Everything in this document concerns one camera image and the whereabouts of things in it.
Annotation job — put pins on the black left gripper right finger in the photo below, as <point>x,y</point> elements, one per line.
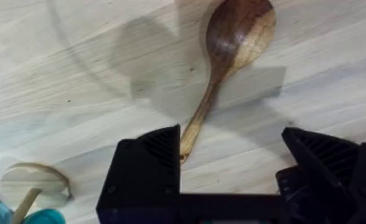
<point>332,186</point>

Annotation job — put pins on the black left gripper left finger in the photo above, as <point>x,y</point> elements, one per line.
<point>145,180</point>

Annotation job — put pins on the wooden spoon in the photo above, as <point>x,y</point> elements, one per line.
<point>232,37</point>

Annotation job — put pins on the pale round wooden disc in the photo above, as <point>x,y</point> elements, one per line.
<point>30,179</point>

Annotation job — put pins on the pale wooden stick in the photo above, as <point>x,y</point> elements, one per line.
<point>25,205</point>

